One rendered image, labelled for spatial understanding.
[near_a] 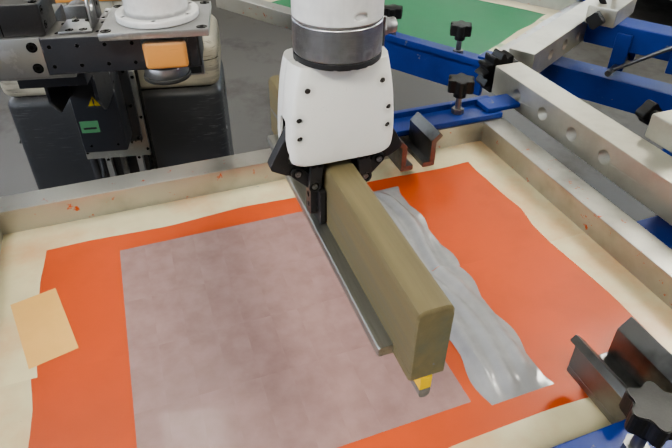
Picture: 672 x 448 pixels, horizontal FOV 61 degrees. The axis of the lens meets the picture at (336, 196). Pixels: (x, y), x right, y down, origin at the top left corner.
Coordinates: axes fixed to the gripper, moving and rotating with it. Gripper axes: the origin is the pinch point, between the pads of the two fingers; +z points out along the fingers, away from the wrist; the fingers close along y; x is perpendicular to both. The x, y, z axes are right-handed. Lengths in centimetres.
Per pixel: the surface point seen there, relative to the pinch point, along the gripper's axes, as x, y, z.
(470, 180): -15.1, -26.7, 14.1
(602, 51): -237, -275, 111
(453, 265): 0.7, -14.8, 13.4
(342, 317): 3.6, 0.4, 13.9
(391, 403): 15.2, -0.1, 13.8
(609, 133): -8.0, -42.8, 5.3
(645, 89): -35, -80, 17
